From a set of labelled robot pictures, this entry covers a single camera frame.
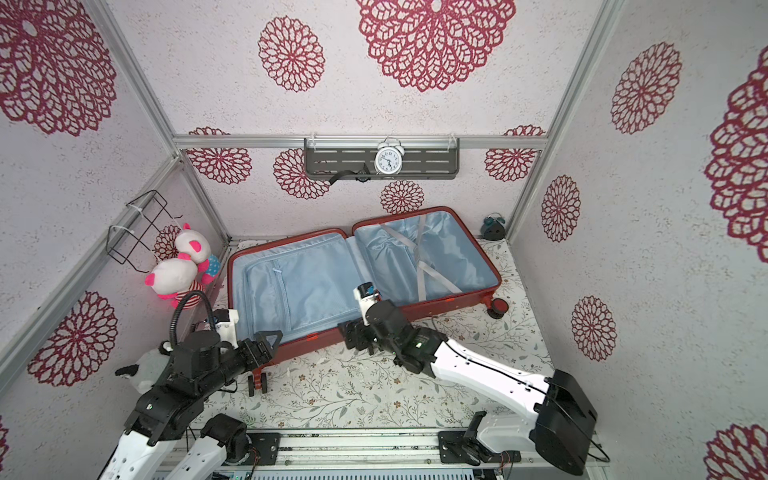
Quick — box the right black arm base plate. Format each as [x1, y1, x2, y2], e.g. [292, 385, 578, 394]
[437, 430, 522, 466]

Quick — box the grey husky plush toy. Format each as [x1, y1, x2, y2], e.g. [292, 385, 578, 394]
[115, 341, 172, 395]

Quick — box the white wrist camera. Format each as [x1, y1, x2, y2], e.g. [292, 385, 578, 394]
[354, 282, 381, 326]
[213, 309, 239, 348]

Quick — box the red hard-shell suitcase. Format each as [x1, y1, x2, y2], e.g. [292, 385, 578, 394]
[226, 207, 502, 362]

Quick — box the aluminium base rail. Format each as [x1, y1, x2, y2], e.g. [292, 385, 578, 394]
[105, 425, 610, 480]

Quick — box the floral patterned table mat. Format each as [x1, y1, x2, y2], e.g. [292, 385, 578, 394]
[192, 241, 553, 429]

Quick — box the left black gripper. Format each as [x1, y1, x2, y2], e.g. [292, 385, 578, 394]
[199, 329, 283, 399]

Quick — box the lower white pink plush toy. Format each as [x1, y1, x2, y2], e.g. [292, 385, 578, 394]
[144, 254, 205, 308]

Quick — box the black wire wall basket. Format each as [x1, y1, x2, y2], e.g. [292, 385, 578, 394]
[104, 189, 182, 274]

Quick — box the black strap on shelf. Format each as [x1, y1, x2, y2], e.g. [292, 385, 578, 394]
[330, 161, 373, 188]

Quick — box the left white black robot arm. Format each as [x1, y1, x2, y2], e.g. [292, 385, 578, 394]
[100, 330, 283, 479]

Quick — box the grey metal wall shelf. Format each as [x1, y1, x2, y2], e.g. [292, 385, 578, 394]
[304, 137, 460, 185]

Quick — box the small teal black device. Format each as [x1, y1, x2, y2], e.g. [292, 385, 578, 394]
[480, 212, 507, 241]

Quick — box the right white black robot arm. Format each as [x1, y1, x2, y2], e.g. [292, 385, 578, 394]
[338, 297, 598, 476]

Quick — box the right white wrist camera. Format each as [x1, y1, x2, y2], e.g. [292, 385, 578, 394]
[354, 282, 381, 326]

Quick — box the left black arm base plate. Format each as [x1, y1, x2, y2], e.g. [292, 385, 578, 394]
[239, 431, 282, 467]

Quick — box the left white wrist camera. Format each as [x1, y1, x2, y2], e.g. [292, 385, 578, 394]
[213, 309, 239, 348]

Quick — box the white pink plush toy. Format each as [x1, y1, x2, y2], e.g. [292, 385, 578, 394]
[144, 254, 205, 308]
[174, 223, 221, 278]

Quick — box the upper white pink plush toy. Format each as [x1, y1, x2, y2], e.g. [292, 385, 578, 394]
[174, 223, 221, 278]

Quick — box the white alarm clock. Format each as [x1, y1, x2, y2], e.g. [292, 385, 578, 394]
[374, 139, 405, 176]

